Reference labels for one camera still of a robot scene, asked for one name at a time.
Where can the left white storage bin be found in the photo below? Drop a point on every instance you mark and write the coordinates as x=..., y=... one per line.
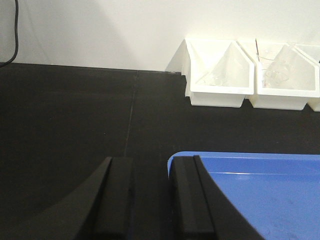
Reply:
x=218, y=73

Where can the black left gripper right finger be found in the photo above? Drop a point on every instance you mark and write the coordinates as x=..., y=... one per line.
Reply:
x=200, y=210

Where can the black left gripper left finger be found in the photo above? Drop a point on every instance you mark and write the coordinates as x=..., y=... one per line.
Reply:
x=98, y=209

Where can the right white storage bin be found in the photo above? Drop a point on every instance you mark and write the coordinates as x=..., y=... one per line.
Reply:
x=312, y=80

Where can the blue plastic tray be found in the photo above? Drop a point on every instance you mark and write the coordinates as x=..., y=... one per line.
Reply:
x=278, y=194

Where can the white storage bin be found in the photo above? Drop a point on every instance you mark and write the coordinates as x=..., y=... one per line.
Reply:
x=312, y=80
x=218, y=73
x=292, y=95

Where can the glass beaker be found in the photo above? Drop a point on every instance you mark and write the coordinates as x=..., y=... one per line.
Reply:
x=275, y=69

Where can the middle white storage bin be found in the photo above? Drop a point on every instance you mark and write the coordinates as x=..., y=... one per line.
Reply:
x=292, y=95

